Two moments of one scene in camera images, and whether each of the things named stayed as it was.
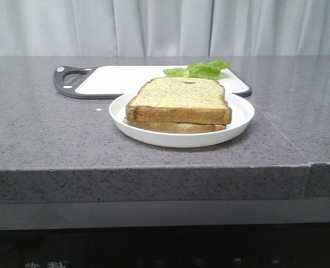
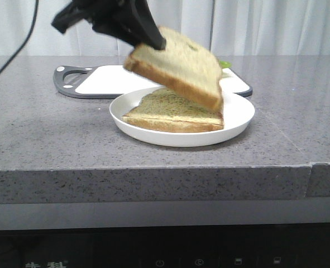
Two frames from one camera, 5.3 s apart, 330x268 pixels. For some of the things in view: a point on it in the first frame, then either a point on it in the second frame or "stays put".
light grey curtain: (94, 28) stays put
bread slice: (180, 99) to (183, 65)
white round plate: (242, 114) stays put
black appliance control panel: (302, 245) stays put
